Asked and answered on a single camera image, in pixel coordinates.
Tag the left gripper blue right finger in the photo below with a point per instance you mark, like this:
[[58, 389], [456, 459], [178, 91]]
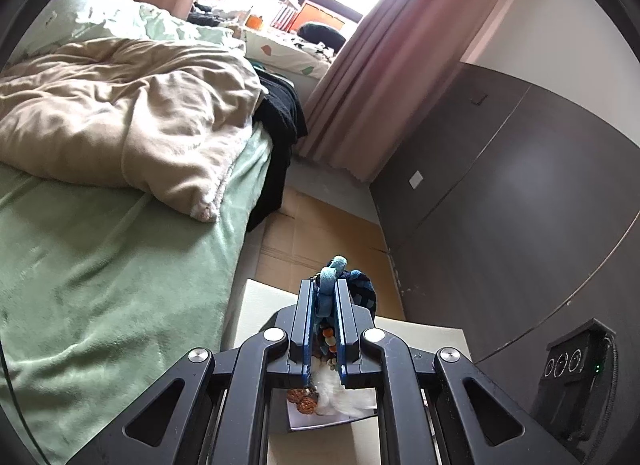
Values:
[[435, 407]]

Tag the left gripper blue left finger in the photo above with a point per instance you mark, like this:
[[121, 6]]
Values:
[[212, 408]]

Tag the black open jewelry box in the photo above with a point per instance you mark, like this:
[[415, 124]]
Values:
[[306, 409]]

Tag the green bed sheet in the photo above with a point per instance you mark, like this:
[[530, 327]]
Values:
[[102, 290]]

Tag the dark wardrobe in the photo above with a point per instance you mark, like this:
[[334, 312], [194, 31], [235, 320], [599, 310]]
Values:
[[496, 208]]

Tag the cardboard floor sheets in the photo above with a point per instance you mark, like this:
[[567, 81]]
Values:
[[306, 233]]

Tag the beige duvet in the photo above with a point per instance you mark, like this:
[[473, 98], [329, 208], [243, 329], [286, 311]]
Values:
[[168, 118]]

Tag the black clothing on bed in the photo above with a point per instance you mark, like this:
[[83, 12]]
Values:
[[281, 115]]

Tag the pink right curtain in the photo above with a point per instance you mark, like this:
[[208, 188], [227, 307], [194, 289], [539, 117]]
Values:
[[396, 65]]

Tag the patterned window seat cushion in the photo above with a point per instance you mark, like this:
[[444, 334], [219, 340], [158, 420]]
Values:
[[287, 52]]

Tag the black bag on sill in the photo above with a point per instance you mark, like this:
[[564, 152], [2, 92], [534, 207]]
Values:
[[322, 33]]

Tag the green patterned pillow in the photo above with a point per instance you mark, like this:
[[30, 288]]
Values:
[[67, 21]]

